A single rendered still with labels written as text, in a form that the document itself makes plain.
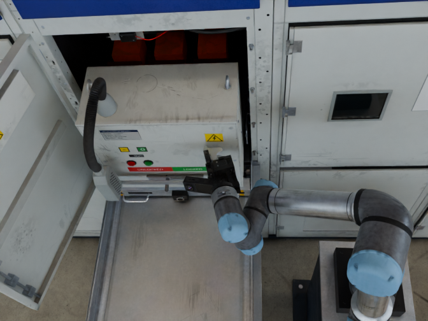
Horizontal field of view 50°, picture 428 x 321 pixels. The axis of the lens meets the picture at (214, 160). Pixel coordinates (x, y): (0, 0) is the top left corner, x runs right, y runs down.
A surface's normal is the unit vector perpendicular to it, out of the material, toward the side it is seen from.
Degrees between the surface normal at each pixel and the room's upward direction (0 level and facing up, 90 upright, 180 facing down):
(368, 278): 82
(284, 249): 0
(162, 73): 4
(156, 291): 0
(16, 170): 90
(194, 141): 94
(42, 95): 90
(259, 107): 90
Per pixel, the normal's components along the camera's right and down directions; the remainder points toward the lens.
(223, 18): -0.04, 0.86
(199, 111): -0.10, -0.45
